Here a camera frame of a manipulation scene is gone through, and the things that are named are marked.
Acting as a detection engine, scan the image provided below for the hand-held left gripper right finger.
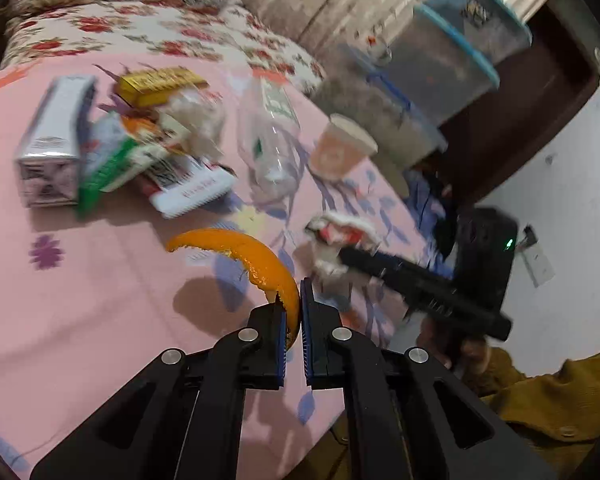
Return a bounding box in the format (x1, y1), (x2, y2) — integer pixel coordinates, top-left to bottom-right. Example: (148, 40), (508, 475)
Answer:
(300, 277), (556, 480)

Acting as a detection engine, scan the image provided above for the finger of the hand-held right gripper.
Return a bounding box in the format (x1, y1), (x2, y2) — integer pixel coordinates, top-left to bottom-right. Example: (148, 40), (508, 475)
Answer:
(337, 245), (512, 342)

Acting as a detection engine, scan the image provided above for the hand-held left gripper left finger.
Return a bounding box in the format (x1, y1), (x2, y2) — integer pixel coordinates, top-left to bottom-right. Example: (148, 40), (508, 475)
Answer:
(30, 294), (287, 480)

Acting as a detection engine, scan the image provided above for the orange peel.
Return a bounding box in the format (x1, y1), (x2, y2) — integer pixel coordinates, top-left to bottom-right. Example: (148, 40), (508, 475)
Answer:
(166, 228), (301, 351)

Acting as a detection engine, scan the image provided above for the person's right forearm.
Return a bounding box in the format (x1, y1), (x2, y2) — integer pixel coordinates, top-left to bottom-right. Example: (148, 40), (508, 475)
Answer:
(472, 344), (600, 480)

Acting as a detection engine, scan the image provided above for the person's right hand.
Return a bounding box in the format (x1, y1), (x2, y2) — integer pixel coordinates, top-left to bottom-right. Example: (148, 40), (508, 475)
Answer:
(417, 317), (488, 376)

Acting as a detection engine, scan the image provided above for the dark wooden cabinet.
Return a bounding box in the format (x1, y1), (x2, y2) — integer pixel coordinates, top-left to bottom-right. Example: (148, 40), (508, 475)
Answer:
(430, 0), (600, 206)

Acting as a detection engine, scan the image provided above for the paper cup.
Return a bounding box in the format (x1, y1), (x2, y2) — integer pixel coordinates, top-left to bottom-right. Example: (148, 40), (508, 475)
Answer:
(308, 112), (379, 182)

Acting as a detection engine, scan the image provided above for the clear storage box blue lid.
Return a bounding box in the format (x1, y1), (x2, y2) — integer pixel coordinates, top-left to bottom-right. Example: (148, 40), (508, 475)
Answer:
(312, 45), (448, 168)
(425, 0), (533, 63)
(380, 4), (501, 126)

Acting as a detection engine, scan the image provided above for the pink printed bedsheet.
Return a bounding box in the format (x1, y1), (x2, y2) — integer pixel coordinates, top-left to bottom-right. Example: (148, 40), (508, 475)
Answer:
(0, 50), (441, 480)

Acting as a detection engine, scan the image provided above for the clear plastic bottle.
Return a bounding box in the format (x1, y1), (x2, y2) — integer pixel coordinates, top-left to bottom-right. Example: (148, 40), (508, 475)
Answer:
(236, 77), (303, 196)

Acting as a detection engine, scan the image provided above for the crumpled clear plastic bag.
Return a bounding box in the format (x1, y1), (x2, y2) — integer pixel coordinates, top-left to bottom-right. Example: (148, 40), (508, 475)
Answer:
(162, 90), (227, 158)

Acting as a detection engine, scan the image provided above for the green white packet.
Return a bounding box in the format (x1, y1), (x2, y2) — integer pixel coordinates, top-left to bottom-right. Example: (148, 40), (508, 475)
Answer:
(77, 112), (153, 216)

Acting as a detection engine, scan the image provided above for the orange snack wrapper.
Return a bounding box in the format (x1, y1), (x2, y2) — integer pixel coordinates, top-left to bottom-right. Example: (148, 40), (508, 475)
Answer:
(120, 115), (166, 151)

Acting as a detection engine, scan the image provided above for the yellow cardboard box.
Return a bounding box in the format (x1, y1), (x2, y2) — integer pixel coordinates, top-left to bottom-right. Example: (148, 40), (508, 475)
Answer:
(116, 66), (208, 108)

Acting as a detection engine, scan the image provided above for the silver carton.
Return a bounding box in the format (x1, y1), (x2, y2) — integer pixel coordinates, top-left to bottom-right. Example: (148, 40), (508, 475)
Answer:
(14, 75), (98, 208)

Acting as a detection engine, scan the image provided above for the white wall socket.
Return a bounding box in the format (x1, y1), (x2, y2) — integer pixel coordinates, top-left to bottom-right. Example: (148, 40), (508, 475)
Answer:
(522, 225), (556, 288)

